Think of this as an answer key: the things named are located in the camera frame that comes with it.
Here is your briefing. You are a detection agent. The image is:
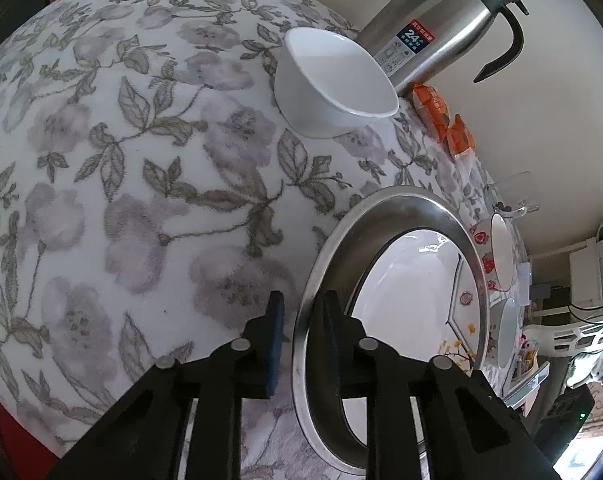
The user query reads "orange snack packet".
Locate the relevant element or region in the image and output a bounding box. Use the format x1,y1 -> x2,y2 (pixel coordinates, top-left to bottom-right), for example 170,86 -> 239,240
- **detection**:
445,114 -> 476,156
411,84 -> 450,143

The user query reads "black charger plug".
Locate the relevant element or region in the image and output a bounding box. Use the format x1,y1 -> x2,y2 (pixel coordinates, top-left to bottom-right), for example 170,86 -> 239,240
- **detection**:
529,284 -> 551,301

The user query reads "strawberry pattern bowl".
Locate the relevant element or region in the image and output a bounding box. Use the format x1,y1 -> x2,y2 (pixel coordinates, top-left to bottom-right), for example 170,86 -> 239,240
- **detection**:
469,214 -> 516,292

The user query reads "pale blue floral bowl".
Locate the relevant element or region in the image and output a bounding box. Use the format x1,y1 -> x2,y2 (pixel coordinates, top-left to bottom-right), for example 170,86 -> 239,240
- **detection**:
485,298 -> 519,370

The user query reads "white square bowl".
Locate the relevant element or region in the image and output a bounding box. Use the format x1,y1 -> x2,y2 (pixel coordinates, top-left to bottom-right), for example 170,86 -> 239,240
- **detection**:
274,27 -> 399,139

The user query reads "white power strip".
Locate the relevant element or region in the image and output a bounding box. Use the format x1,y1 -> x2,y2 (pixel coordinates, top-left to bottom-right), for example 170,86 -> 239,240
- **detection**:
517,261 -> 533,307

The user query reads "black rimmed ginkgo plate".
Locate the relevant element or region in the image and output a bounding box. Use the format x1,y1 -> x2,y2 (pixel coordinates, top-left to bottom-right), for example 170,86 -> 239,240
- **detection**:
338,227 -> 485,466

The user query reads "stainless steel thermos jug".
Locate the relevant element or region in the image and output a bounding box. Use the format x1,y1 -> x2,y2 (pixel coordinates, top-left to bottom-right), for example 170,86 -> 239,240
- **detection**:
356,0 -> 529,94

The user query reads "large stainless steel basin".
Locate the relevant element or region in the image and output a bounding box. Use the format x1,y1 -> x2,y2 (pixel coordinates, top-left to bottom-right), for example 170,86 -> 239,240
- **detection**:
292,186 -> 489,476

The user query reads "floral grey tablecloth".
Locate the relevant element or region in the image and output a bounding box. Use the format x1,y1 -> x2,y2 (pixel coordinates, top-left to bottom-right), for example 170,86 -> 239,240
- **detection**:
0,0 -> 491,479

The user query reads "white shelf unit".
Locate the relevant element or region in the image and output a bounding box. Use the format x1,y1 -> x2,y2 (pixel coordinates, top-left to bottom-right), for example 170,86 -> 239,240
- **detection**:
530,237 -> 603,312

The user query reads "white plastic chair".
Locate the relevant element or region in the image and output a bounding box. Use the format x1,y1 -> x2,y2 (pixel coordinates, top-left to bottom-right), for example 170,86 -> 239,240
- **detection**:
524,322 -> 603,358

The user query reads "clear glass mug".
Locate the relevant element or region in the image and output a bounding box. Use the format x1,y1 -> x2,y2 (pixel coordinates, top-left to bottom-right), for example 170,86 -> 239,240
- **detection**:
495,171 -> 539,219

